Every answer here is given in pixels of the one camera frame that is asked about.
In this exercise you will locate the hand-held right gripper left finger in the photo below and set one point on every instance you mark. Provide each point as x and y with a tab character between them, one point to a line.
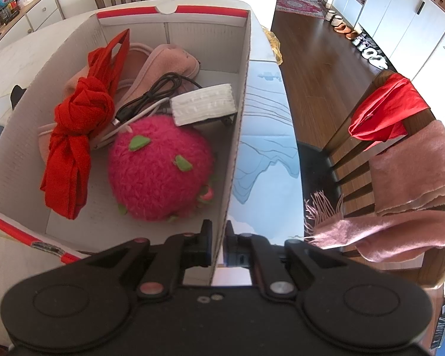
204	253

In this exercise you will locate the yellow plastic bag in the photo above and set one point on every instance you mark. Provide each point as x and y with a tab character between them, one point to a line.
274	44

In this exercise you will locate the pink dragon fruit plush toy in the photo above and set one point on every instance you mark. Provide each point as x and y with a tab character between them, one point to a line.
159	170

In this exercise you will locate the red cloth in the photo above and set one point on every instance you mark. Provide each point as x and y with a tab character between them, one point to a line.
385	107

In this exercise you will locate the white wall cabinet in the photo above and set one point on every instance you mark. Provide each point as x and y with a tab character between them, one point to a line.
400	3

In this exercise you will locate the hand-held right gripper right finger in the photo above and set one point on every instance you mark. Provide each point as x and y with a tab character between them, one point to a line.
231	249

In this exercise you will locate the black cloth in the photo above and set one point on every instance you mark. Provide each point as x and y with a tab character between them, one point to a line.
16	100

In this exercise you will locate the row of shoes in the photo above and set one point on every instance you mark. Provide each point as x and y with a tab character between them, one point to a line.
363	44

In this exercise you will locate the patterned red rug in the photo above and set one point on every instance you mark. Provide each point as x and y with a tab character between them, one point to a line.
298	4

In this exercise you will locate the red scarf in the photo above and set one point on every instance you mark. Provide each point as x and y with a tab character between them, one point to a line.
81	113

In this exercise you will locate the white and wood sideboard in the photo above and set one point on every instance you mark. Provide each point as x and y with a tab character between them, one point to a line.
40	11

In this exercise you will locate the red and white cardboard box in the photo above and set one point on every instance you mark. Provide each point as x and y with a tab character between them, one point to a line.
40	74

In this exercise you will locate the pink fringed scarf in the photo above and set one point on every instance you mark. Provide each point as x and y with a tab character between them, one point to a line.
411	178

